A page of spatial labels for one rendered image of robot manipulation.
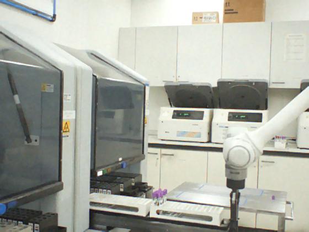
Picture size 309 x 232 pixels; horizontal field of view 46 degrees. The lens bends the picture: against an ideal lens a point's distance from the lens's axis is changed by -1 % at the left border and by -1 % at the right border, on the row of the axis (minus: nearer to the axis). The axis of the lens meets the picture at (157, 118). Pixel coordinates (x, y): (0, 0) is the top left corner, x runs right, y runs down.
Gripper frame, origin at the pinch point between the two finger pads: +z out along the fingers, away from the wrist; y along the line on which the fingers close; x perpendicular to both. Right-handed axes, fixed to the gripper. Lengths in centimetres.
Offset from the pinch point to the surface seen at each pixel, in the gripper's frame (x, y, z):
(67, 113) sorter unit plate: -61, 28, -45
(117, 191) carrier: -60, -17, -5
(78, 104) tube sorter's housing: -61, 19, -49
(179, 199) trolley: -30.1, -26.6, -2.2
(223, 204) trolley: -8.1, -26.4, -2.1
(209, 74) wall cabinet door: -60, -258, -84
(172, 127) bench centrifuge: -93, -230, -25
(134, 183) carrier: -60, -40, -5
